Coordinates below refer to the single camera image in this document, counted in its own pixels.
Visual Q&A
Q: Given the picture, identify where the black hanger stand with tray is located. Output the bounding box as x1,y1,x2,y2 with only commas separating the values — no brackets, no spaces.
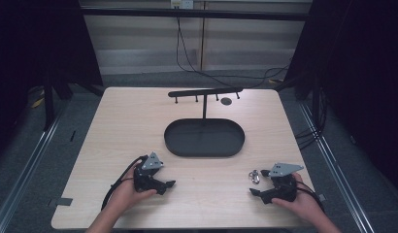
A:
163,86,247,159

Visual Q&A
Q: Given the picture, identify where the silver metal key ring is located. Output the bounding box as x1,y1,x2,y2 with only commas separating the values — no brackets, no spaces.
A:
248,169,261,185

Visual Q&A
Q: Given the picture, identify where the left hand-held gripper black cable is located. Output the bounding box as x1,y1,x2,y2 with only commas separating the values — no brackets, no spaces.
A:
100,154,149,212

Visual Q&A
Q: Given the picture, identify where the person's right hand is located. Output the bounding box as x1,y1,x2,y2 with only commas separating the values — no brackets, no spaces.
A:
271,172,319,223

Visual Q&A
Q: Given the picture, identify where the black cable bundle on floor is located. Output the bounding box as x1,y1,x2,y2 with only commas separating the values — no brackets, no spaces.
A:
294,85,329,150

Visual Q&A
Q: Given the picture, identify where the yellow floor object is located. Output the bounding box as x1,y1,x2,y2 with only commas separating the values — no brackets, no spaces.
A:
30,90,46,110

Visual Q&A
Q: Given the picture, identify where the person's left hand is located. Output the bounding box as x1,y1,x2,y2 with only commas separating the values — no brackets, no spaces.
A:
111,167,158,213

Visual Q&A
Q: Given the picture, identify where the right hand-held gripper black cable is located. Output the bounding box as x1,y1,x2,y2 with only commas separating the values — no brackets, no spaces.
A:
295,180,326,214

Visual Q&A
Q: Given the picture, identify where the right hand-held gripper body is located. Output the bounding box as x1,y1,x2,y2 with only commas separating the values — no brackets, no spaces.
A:
264,162,305,204

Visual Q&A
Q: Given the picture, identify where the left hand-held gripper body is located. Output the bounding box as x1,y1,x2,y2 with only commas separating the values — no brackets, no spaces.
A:
133,151,167,196

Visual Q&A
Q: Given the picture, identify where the black curtain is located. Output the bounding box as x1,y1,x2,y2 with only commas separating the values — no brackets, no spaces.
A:
0,0,104,163
283,0,398,195

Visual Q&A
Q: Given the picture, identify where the black horizontal frame bar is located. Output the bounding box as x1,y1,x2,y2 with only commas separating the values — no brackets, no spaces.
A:
80,7,312,22

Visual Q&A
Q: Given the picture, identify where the metal floor rail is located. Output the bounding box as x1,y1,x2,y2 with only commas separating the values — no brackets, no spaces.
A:
298,101,378,233
0,106,67,233

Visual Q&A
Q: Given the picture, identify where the white wall outlet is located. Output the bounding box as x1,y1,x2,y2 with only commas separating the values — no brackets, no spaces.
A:
170,0,195,10

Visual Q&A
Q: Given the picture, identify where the black hanging wall cable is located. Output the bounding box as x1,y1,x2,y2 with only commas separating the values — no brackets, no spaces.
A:
175,16,291,89

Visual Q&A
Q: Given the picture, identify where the grey tape strip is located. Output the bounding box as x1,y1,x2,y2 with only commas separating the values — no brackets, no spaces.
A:
47,197,74,209

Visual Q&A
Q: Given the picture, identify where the hand-held gripper black cable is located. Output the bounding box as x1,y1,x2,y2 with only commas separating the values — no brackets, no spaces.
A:
295,180,326,214
100,154,149,212

